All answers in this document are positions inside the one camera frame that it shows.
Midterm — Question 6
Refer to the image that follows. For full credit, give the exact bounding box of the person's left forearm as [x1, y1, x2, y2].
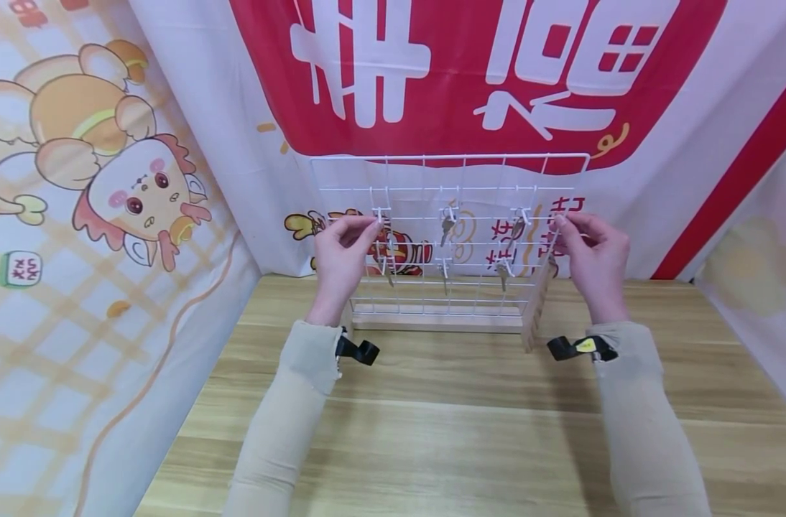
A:
[223, 320, 345, 517]

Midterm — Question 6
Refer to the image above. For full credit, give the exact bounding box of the person's right forearm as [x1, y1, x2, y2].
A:
[586, 321, 713, 517]

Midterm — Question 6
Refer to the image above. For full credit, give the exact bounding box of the person's right hand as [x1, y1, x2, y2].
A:
[549, 211, 632, 325]

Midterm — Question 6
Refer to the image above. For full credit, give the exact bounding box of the person's left hand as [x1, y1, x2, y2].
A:
[305, 215, 385, 328]

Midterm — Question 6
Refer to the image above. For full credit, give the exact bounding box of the group of white hooks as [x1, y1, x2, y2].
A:
[369, 185, 538, 279]

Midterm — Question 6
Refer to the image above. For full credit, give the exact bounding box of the white wire rack, wooden base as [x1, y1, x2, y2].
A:
[309, 152, 591, 353]

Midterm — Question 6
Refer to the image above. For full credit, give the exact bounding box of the black wrist band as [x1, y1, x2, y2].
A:
[335, 327, 381, 367]
[547, 335, 619, 363]

